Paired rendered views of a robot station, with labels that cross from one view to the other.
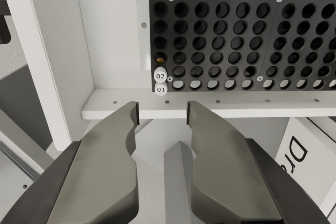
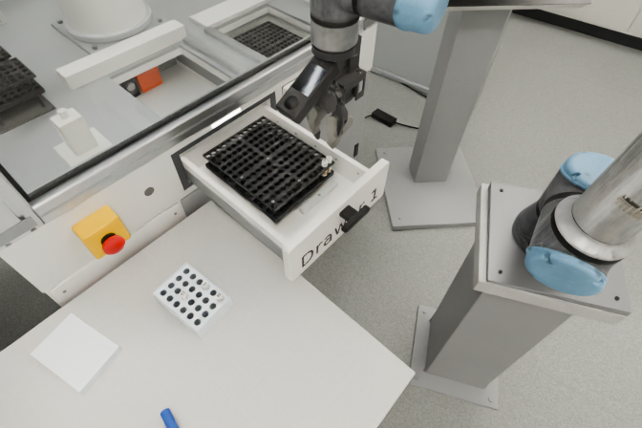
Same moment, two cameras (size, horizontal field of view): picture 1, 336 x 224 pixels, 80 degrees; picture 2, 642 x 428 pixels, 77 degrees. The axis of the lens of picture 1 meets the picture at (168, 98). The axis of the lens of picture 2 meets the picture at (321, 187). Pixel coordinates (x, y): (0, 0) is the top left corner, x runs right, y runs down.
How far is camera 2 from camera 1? 0.68 m
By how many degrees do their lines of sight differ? 23
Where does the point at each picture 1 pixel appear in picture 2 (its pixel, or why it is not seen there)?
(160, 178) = (477, 158)
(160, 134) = (430, 203)
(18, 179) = (500, 198)
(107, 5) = not seen: hidden behind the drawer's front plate
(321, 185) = not seen: hidden behind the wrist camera
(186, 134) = (401, 184)
